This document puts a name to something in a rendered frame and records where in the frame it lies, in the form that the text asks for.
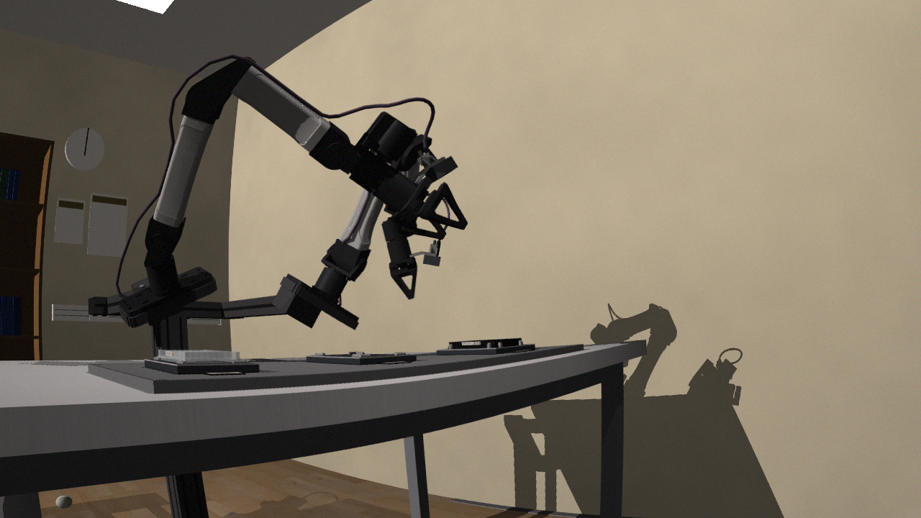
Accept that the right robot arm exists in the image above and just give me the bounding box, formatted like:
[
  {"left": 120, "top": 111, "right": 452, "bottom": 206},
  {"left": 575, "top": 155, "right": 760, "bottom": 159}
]
[{"left": 119, "top": 57, "right": 418, "bottom": 317}]

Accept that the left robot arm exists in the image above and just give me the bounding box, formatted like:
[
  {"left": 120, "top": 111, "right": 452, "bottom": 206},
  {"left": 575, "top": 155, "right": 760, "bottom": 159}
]
[{"left": 286, "top": 134, "right": 424, "bottom": 321}]

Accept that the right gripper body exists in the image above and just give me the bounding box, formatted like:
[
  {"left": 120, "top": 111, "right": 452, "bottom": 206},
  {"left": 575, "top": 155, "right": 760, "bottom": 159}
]
[{"left": 373, "top": 152, "right": 445, "bottom": 223}]

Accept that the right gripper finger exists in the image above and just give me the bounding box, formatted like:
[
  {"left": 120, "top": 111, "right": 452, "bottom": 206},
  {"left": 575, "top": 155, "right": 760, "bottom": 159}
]
[
  {"left": 420, "top": 182, "right": 468, "bottom": 230},
  {"left": 399, "top": 219, "right": 446, "bottom": 240}
]

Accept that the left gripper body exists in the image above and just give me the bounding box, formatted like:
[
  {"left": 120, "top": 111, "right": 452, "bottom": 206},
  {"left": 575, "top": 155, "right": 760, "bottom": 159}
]
[{"left": 386, "top": 236, "right": 438, "bottom": 274}]

